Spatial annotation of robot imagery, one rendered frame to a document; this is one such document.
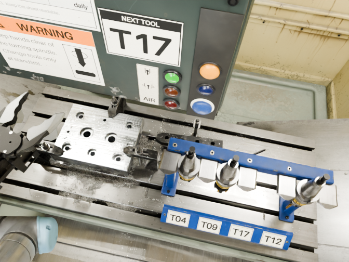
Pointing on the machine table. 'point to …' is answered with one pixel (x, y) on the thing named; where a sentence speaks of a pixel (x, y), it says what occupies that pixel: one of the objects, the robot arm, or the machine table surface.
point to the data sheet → (55, 11)
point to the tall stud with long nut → (196, 126)
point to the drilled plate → (133, 139)
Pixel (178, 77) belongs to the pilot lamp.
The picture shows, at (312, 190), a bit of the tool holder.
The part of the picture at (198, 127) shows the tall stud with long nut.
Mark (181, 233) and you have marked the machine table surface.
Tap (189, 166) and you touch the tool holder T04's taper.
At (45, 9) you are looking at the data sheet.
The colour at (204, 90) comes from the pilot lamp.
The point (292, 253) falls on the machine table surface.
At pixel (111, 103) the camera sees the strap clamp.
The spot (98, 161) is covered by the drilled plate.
